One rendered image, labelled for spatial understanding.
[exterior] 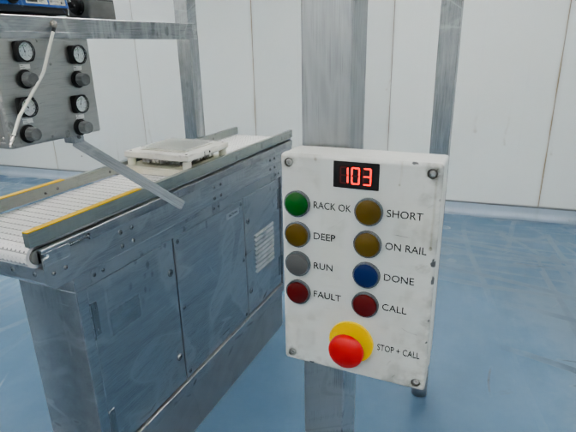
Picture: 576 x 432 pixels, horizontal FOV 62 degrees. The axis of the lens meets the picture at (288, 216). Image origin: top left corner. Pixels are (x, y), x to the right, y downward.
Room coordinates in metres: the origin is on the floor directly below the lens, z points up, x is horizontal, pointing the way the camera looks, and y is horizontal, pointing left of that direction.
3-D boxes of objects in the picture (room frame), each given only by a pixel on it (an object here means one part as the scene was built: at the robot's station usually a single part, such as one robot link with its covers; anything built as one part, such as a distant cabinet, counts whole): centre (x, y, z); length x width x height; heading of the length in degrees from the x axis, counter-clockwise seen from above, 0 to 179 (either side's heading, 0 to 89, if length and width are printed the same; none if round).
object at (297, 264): (0.50, -0.01, 1.08); 0.03 x 0.01 x 0.03; 66
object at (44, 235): (1.50, 0.25, 0.96); 1.32 x 0.02 x 0.03; 156
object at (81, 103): (1.01, 0.42, 1.21); 0.04 x 0.01 x 0.04; 156
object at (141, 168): (1.59, 0.36, 0.95); 0.24 x 0.24 x 0.02; 66
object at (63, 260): (1.57, 0.37, 0.88); 1.30 x 0.29 x 0.10; 156
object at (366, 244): (0.47, -0.08, 1.12); 0.03 x 0.01 x 0.03; 66
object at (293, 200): (0.50, -0.01, 1.15); 0.03 x 0.01 x 0.03; 66
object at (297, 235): (0.50, -0.01, 1.12); 0.03 x 0.01 x 0.03; 66
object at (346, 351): (0.47, -0.07, 0.99); 0.04 x 0.04 x 0.04; 66
